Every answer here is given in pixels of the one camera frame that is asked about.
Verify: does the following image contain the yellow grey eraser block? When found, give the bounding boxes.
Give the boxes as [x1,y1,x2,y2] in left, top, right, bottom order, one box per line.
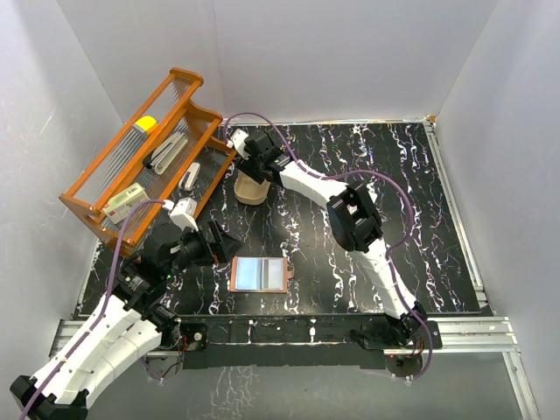
[133,115,158,136]

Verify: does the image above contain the green white staples box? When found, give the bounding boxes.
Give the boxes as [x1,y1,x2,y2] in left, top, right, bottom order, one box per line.
[103,183,149,224]

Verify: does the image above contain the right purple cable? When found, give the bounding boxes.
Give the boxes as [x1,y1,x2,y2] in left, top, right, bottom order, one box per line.
[222,112,435,380]

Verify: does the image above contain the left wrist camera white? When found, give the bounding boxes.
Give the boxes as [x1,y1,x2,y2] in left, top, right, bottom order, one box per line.
[169,197,199,231]

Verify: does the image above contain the purple cable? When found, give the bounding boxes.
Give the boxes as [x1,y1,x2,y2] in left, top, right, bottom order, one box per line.
[222,112,435,380]
[17,199,174,420]

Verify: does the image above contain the grey black stapler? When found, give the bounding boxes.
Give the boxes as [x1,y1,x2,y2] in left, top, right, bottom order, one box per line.
[143,132,187,175]

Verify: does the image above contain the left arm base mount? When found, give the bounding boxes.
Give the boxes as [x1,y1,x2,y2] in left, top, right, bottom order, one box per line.
[140,321,208,385]

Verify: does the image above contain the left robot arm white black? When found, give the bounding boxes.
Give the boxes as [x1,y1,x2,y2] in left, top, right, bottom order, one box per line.
[10,220,242,419]

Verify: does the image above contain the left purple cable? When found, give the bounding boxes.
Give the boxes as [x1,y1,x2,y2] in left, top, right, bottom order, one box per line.
[17,199,174,420]

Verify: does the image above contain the orange wooden shelf rack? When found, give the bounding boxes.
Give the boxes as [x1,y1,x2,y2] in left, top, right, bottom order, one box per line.
[59,67,235,256]

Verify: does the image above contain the small white stapler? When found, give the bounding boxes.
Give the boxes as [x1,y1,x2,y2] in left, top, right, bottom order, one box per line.
[178,162,200,192]

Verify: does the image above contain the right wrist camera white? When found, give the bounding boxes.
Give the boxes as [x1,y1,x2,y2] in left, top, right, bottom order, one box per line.
[227,129,249,153]

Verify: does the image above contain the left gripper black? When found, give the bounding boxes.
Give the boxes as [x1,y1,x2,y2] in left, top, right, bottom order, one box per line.
[164,218,243,279]

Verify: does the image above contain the beige oval tray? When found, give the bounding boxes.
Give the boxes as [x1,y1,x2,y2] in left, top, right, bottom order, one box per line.
[234,171,270,206]

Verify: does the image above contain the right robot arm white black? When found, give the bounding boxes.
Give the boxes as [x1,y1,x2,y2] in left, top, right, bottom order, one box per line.
[228,129,427,347]

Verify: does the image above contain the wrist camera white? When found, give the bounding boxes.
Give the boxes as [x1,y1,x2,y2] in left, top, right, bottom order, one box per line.
[227,129,249,153]
[169,197,199,231]

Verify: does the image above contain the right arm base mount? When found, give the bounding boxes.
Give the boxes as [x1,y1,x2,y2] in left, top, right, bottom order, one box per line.
[347,316,443,356]

